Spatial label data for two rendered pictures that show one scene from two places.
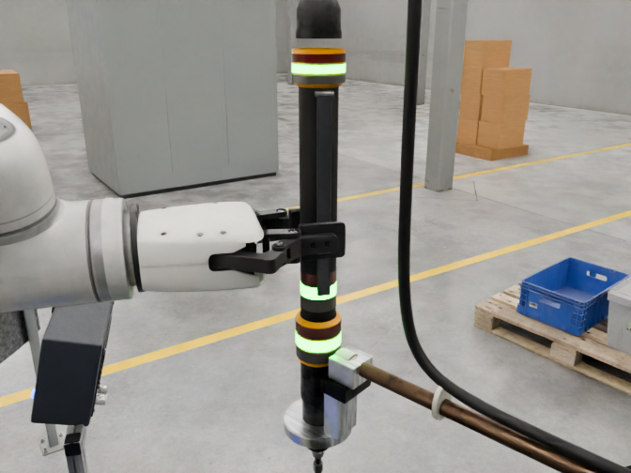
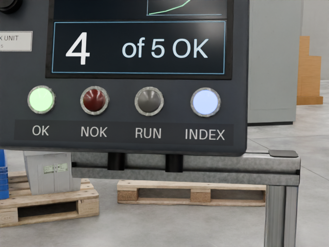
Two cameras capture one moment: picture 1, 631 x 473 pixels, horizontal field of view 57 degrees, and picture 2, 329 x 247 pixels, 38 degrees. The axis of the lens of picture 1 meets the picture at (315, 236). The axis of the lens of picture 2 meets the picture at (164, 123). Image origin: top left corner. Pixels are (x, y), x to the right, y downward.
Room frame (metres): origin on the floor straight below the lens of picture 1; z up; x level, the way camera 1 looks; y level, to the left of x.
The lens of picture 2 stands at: (0.86, 0.96, 1.17)
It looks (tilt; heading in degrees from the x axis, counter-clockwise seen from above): 10 degrees down; 291
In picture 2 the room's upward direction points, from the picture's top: straight up
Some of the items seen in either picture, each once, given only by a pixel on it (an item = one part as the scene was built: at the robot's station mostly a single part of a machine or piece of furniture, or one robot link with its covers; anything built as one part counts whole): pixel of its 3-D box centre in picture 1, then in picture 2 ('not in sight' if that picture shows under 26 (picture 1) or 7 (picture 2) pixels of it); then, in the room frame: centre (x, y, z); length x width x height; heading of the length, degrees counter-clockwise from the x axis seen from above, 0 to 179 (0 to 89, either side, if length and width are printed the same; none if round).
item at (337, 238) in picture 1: (310, 247); not in sight; (0.45, 0.00, 1.63); 0.07 x 0.03 x 0.03; 104
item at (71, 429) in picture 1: (81, 412); (183, 164); (1.02, 0.49, 1.04); 0.24 x 0.03 x 0.03; 13
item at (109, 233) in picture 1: (116, 248); not in sight; (0.45, 0.16, 1.63); 0.09 x 0.03 x 0.08; 14
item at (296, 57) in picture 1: (318, 57); not in sight; (0.49, 0.00, 1.78); 0.04 x 0.04 x 0.01
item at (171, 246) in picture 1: (192, 242); not in sight; (0.46, 0.10, 1.63); 0.11 x 0.10 x 0.07; 104
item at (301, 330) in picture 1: (317, 323); not in sight; (0.49, 0.00, 1.54); 0.04 x 0.04 x 0.01
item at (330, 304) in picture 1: (318, 298); not in sight; (0.49, 0.00, 1.57); 0.03 x 0.03 x 0.01
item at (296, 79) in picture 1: (318, 77); not in sight; (0.49, 0.00, 1.77); 0.04 x 0.04 x 0.01
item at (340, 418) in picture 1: (326, 389); not in sight; (0.48, -0.01, 1.47); 0.09 x 0.07 x 0.10; 48
